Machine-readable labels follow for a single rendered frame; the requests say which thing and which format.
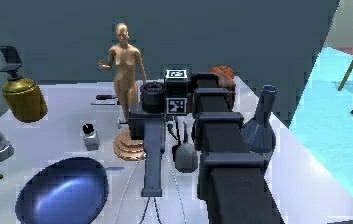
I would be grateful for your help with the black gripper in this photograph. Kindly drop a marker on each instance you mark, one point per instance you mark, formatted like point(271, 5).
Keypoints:
point(152, 133)

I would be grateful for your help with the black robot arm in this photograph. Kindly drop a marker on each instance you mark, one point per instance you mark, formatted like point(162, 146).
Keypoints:
point(239, 195)

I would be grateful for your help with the golden woman statue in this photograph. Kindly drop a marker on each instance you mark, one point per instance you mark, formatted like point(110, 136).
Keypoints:
point(125, 63)

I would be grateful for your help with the small grey round vase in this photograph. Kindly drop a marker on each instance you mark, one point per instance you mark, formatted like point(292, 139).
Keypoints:
point(186, 158)

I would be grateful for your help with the small shaker with black cap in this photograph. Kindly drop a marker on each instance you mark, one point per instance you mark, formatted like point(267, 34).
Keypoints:
point(91, 140)

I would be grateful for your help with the dark blue pan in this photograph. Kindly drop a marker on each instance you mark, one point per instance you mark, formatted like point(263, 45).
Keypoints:
point(62, 193)

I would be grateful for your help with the blue ribbed vase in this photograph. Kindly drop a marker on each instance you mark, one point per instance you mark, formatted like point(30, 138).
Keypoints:
point(260, 131)

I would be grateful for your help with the orange red tomato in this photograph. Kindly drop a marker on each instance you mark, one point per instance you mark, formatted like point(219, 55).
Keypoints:
point(223, 71)

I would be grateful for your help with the gold bottle with black pump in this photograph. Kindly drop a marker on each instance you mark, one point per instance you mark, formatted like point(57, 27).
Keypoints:
point(24, 98)

